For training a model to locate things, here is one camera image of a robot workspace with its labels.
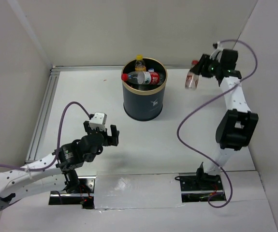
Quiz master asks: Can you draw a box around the clear bottle red cap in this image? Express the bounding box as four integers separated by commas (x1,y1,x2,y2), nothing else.
185,70,199,90

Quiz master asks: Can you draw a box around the clear bottle red label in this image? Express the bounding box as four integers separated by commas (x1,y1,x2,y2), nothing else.
121,71,166,85

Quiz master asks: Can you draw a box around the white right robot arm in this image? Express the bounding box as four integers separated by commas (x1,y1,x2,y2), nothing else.
191,48,259,189

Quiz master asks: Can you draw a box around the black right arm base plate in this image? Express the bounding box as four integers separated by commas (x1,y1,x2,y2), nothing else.
175,175,226,203

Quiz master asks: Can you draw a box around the dark bin with gold rim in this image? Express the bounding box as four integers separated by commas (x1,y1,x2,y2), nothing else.
122,58,167,121

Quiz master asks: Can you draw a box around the clear bottle yellow cap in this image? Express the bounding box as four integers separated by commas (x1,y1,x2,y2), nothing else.
134,54,146,72

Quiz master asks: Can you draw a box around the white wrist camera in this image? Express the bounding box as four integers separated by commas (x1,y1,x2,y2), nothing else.
209,42,223,60
89,112,107,131

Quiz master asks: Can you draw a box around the silver tape sheet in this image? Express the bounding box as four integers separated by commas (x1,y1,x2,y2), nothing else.
94,174,182,209

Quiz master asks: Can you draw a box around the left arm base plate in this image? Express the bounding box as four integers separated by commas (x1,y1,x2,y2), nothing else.
48,176,96,210

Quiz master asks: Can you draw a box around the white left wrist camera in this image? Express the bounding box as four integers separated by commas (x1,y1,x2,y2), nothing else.
89,112,107,131

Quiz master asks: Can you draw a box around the aluminium frame rail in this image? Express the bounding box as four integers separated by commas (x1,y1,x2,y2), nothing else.
25,64,224,162

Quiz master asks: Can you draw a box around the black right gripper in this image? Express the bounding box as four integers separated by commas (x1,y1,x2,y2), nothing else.
190,54,222,78

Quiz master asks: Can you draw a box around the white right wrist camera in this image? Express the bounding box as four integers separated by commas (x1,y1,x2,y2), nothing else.
209,42,223,60

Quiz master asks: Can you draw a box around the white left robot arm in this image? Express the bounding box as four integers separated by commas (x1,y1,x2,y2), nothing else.
0,121,119,211

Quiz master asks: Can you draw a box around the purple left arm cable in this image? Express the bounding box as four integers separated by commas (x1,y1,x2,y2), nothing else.
0,101,92,206

